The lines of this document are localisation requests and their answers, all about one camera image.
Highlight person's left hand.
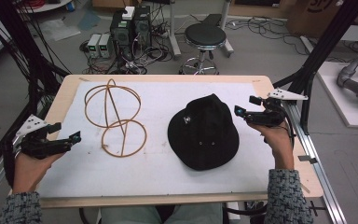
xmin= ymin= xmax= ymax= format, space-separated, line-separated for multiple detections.
xmin=11 ymin=150 xmax=65 ymax=194

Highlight white floor board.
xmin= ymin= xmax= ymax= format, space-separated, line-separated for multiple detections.
xmin=316 ymin=61 xmax=358 ymax=130

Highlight white box on tower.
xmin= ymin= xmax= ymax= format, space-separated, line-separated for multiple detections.
xmin=121 ymin=6 xmax=136 ymax=21

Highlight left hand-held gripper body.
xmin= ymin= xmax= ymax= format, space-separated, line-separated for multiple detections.
xmin=15 ymin=114 xmax=75 ymax=161

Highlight light wooden table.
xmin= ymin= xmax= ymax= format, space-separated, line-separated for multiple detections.
xmin=38 ymin=74 xmax=324 ymax=209

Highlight black felt hat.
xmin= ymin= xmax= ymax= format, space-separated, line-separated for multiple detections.
xmin=167 ymin=92 xmax=241 ymax=172

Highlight tan wire hat stand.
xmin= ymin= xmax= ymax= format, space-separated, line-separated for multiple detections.
xmin=83 ymin=77 xmax=148 ymax=159

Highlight black frame with cables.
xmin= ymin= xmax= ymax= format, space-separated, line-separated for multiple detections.
xmin=0 ymin=0 xmax=71 ymax=185

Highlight white stand leg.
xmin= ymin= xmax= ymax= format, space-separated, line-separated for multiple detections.
xmin=167 ymin=0 xmax=182 ymax=61
xmin=219 ymin=0 xmax=235 ymax=59

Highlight cardboard box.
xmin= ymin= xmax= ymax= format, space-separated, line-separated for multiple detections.
xmin=286 ymin=0 xmax=358 ymax=39

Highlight white round table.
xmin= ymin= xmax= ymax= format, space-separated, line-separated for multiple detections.
xmin=16 ymin=0 xmax=73 ymax=14

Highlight tangle of floor cables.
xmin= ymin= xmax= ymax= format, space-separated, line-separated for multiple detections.
xmin=79 ymin=38 xmax=174 ymax=76

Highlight black floor cables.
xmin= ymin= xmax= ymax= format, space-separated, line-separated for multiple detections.
xmin=225 ymin=16 xmax=310 ymax=56

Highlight black round stool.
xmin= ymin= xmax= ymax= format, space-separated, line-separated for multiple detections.
xmin=178 ymin=22 xmax=227 ymax=76

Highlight small metal bracket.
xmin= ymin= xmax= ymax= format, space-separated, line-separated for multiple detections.
xmin=297 ymin=154 xmax=319 ymax=165

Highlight aluminium rail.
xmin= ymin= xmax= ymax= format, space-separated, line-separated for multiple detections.
xmin=280 ymin=98 xmax=349 ymax=224

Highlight grey bench power supply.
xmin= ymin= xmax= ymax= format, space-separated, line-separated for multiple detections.
xmin=86 ymin=33 xmax=103 ymax=59
xmin=98 ymin=33 xmax=114 ymax=59

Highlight white table mat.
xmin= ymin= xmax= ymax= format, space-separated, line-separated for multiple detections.
xmin=36 ymin=80 xmax=278 ymax=199

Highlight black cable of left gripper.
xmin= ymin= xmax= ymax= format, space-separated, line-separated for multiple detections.
xmin=1 ymin=136 xmax=23 ymax=189

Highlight white paper sheets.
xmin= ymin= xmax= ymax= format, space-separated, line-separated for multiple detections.
xmin=38 ymin=18 xmax=82 ymax=42

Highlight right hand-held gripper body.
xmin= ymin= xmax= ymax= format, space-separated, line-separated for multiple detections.
xmin=243 ymin=88 xmax=310 ymax=128

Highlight black computer tower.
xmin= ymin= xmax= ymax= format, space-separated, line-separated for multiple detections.
xmin=109 ymin=11 xmax=135 ymax=62
xmin=132 ymin=5 xmax=153 ymax=49

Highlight person's right hand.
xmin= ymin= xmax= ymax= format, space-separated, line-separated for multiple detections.
xmin=247 ymin=121 xmax=296 ymax=171

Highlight black metal frame strut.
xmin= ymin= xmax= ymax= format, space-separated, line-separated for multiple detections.
xmin=272 ymin=0 xmax=358 ymax=135

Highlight person's legs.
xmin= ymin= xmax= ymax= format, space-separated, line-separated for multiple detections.
xmin=100 ymin=203 xmax=225 ymax=224

